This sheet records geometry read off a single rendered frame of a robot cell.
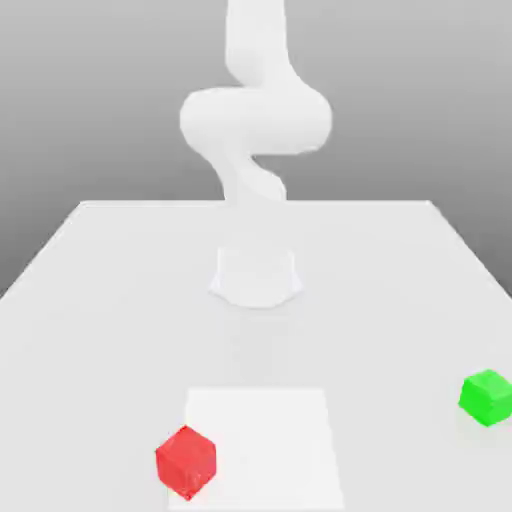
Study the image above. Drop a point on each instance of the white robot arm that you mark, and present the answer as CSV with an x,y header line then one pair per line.
x,y
256,120

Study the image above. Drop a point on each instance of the small red cube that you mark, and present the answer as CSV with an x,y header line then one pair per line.
x,y
186,462

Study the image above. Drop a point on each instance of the small green cube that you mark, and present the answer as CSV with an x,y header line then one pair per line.
x,y
486,398

